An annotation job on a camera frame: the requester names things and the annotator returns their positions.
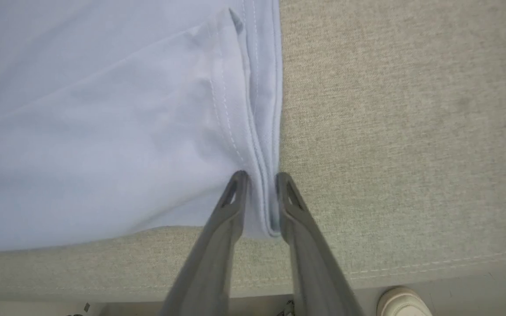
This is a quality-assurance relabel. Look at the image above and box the light blue polo shirt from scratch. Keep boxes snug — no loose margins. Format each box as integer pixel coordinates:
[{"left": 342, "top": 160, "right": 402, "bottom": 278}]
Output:
[{"left": 0, "top": 0, "right": 284, "bottom": 254}]

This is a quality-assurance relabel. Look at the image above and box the white shoe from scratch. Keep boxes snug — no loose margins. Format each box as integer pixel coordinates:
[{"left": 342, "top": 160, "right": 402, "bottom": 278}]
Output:
[{"left": 376, "top": 286, "right": 434, "bottom": 316}]

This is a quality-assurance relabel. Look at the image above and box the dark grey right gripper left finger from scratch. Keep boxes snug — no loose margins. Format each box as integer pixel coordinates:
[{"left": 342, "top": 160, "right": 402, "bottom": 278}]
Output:
[{"left": 158, "top": 170, "right": 250, "bottom": 316}]

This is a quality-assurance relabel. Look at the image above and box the grey fabric sofa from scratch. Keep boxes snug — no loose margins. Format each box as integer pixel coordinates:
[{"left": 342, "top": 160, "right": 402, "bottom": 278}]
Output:
[{"left": 0, "top": 0, "right": 506, "bottom": 303}]

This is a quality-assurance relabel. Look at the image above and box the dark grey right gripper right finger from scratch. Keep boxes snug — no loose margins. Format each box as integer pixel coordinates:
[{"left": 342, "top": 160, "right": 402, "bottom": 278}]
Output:
[{"left": 275, "top": 172, "right": 366, "bottom": 316}]

